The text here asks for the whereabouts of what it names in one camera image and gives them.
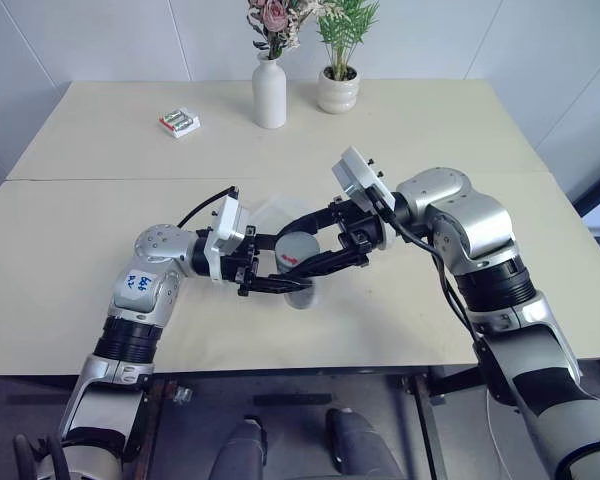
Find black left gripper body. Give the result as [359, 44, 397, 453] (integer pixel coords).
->
[223, 227, 262, 298]

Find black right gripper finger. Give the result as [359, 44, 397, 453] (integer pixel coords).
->
[278, 246, 371, 282]
[278, 203, 342, 237]

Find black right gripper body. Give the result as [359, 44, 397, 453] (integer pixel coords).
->
[328, 196, 387, 267]

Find grey cylindrical container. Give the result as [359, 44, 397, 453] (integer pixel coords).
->
[273, 232, 322, 276]

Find clear jar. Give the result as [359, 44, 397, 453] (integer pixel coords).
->
[282, 272, 321, 311]

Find white ribbed plant pot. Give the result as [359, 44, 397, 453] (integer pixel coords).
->
[316, 66, 361, 115]

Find white ceramic bottle vase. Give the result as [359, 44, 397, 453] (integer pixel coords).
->
[251, 53, 288, 130]

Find green batteries in white pack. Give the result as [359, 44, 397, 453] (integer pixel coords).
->
[157, 106, 202, 140]

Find dark rounded shape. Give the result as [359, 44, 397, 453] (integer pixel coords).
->
[213, 414, 270, 480]
[324, 407, 407, 480]

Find green artificial fern plant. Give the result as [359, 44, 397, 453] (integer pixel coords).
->
[313, 0, 382, 81]

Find dried pink flower bouquet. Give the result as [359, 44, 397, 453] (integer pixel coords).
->
[244, 0, 322, 62]

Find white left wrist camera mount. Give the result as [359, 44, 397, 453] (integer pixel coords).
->
[202, 196, 252, 284]

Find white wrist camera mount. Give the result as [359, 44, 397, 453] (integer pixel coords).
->
[331, 146, 397, 252]
[202, 196, 252, 284]

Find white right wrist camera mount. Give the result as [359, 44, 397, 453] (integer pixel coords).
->
[331, 146, 397, 252]

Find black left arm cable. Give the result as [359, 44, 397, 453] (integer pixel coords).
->
[176, 185, 240, 230]

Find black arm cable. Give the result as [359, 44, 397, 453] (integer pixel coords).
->
[176, 185, 240, 230]
[377, 197, 486, 354]

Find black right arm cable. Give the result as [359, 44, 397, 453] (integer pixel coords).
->
[377, 197, 486, 354]

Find thin white cable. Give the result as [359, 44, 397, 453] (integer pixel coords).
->
[485, 387, 512, 480]

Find black looped cables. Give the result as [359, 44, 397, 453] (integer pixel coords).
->
[11, 432, 65, 480]

